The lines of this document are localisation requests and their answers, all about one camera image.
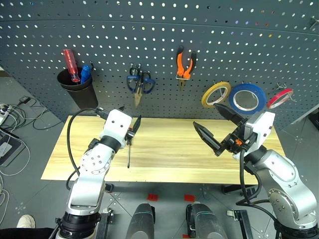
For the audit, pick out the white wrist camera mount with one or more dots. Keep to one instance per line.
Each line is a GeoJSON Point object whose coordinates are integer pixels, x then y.
{"type": "Point", "coordinates": [261, 127]}
{"type": "Point", "coordinates": [115, 124]}

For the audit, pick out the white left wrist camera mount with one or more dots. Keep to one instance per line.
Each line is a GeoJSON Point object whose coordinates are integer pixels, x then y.
{"type": "Point", "coordinates": [115, 124]}

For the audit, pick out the red tape roll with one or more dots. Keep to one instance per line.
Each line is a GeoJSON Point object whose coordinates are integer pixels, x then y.
{"type": "Point", "coordinates": [276, 98]}

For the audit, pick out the white shoe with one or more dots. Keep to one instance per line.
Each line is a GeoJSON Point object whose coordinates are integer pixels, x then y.
{"type": "Point", "coordinates": [26, 221]}

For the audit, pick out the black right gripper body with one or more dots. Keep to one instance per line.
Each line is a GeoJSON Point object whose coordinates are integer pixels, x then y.
{"type": "Point", "coordinates": [234, 143]}

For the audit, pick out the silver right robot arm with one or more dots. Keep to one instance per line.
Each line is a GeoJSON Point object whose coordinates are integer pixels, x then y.
{"type": "Point", "coordinates": [284, 184]}

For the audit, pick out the yellow tape roll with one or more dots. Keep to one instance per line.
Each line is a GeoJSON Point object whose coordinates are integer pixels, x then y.
{"type": "Point", "coordinates": [207, 95]}

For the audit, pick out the black power adapter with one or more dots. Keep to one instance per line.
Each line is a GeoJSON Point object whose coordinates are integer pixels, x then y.
{"type": "Point", "coordinates": [25, 100]}

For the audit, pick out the blue tape roll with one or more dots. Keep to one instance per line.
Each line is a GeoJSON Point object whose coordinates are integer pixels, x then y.
{"type": "Point", "coordinates": [260, 95]}

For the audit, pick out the orange black pliers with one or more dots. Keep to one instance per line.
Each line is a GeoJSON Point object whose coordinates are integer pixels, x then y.
{"type": "Point", "coordinates": [180, 66]}

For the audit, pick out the grey flat device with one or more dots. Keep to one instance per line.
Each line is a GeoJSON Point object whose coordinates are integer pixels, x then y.
{"type": "Point", "coordinates": [8, 149]}

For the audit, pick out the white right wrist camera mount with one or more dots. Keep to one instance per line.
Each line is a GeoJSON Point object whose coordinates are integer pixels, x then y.
{"type": "Point", "coordinates": [261, 127]}

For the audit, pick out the metal pegboard hook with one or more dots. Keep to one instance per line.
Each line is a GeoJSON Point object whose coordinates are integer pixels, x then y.
{"type": "Point", "coordinates": [313, 22]}
{"type": "Point", "coordinates": [134, 65]}
{"type": "Point", "coordinates": [281, 85]}

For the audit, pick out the dark rounded shape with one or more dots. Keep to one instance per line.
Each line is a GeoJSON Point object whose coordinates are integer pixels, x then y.
{"type": "Point", "coordinates": [142, 221]}
{"type": "Point", "coordinates": [207, 224]}

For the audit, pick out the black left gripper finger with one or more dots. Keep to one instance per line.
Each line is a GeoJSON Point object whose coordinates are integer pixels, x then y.
{"type": "Point", "coordinates": [122, 108]}
{"type": "Point", "coordinates": [137, 124]}

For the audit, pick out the dark perforated back panel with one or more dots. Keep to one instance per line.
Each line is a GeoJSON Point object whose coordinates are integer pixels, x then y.
{"type": "Point", "coordinates": [159, 30]}

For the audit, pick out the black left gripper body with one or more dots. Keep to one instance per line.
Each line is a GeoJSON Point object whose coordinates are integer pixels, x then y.
{"type": "Point", "coordinates": [130, 136]}

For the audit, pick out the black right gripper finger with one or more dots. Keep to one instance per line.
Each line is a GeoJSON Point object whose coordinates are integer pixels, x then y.
{"type": "Point", "coordinates": [207, 137]}
{"type": "Point", "coordinates": [229, 114]}

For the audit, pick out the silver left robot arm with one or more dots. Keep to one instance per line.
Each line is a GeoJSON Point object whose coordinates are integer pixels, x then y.
{"type": "Point", "coordinates": [87, 184]}

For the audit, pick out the black cup tool holder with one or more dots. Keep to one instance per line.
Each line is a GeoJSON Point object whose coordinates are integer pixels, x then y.
{"type": "Point", "coordinates": [82, 95]}

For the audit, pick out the red floor tape marker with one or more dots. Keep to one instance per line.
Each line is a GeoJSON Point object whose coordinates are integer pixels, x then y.
{"type": "Point", "coordinates": [189, 198]}
{"type": "Point", "coordinates": [152, 197]}

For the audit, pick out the black orange flathead screwdriver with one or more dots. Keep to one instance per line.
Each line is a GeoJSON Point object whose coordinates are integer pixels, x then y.
{"type": "Point", "coordinates": [128, 156]}

